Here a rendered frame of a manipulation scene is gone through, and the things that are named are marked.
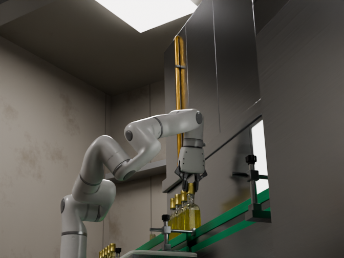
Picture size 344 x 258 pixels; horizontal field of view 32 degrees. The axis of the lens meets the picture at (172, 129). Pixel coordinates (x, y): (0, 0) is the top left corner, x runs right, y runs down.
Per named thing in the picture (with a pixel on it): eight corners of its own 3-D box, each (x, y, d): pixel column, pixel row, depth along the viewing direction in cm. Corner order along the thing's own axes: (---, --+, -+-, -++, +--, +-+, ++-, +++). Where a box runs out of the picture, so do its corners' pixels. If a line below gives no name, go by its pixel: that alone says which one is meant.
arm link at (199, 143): (201, 142, 243) (200, 149, 243) (180, 140, 240) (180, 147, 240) (209, 140, 236) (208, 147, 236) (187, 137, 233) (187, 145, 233)
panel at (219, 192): (337, 182, 171) (323, 74, 184) (328, 181, 170) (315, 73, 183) (208, 245, 249) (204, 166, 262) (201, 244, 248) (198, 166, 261)
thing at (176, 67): (184, 167, 285) (179, 34, 312) (178, 166, 284) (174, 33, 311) (181, 169, 288) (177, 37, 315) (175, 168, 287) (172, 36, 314)
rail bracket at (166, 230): (196, 251, 211) (195, 216, 216) (151, 249, 205) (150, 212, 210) (193, 252, 213) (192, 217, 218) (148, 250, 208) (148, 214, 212)
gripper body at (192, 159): (201, 147, 243) (199, 174, 241) (177, 144, 239) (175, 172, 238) (208, 145, 236) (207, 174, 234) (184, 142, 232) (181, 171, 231)
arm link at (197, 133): (184, 107, 228) (165, 109, 235) (181, 135, 227) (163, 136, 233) (208, 114, 240) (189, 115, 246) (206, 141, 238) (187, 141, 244)
